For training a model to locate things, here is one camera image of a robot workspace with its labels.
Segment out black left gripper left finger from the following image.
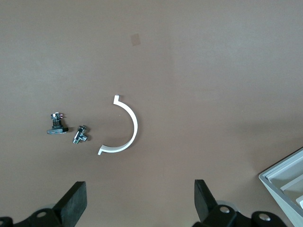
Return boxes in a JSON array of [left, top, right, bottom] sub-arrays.
[[0, 181, 88, 227]]

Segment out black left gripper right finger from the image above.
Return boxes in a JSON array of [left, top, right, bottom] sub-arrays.
[[194, 179, 287, 227]]

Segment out white drawer cabinet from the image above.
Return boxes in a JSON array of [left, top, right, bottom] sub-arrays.
[[258, 147, 303, 227]]

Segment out silver metal pipe fitting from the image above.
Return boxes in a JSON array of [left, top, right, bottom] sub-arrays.
[[72, 124, 91, 144]]

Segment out translucent tape patch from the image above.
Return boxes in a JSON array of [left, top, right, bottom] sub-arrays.
[[129, 33, 142, 46]]

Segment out small black push switch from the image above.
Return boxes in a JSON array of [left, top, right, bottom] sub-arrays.
[[46, 112, 69, 135]]

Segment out white semicircular plastic bracket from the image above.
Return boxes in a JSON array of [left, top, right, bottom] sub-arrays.
[[97, 94, 139, 156]]

